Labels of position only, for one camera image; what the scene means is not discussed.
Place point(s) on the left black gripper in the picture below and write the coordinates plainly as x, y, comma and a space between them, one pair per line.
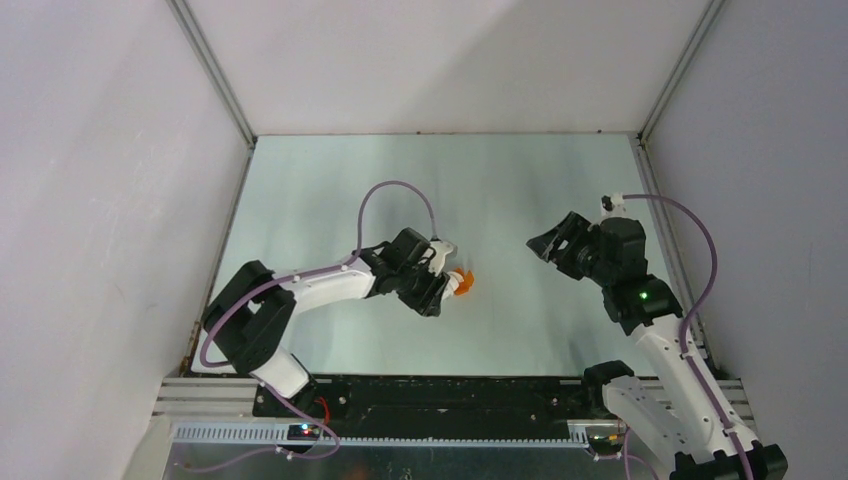
428, 302

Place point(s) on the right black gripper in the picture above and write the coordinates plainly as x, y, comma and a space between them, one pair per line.
571, 228

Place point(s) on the orange pill organizer box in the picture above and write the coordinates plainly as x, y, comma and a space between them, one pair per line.
466, 280

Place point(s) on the white pill bottle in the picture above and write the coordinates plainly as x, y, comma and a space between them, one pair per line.
455, 285

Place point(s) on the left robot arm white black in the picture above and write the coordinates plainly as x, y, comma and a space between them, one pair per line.
246, 321

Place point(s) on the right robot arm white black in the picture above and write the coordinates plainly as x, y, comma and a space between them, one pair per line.
701, 435

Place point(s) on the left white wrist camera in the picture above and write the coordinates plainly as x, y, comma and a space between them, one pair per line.
437, 254

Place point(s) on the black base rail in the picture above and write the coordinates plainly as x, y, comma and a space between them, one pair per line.
463, 408

